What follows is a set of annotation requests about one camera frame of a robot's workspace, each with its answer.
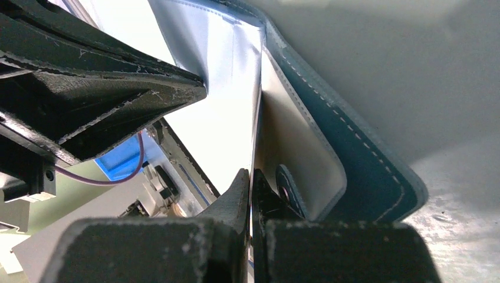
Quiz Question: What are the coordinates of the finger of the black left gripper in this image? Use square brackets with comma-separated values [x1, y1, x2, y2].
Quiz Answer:
[1, 1, 205, 101]

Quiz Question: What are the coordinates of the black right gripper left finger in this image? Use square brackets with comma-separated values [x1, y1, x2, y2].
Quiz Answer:
[41, 169, 250, 282]

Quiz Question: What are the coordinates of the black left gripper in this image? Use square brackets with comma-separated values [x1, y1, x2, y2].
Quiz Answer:
[1, 73, 206, 233]

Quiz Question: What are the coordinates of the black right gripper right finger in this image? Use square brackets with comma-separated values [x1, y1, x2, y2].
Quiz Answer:
[252, 169, 440, 282]

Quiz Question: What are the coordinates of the blue leather card holder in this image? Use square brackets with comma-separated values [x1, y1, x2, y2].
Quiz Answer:
[149, 1, 428, 222]

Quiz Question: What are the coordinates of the thin credit card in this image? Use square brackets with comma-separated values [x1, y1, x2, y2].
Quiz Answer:
[248, 92, 263, 282]

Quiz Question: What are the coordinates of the blue plastic bin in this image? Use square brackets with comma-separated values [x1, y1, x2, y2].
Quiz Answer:
[94, 131, 162, 181]

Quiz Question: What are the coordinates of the black smartphone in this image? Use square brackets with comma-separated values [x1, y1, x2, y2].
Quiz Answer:
[154, 166, 180, 203]

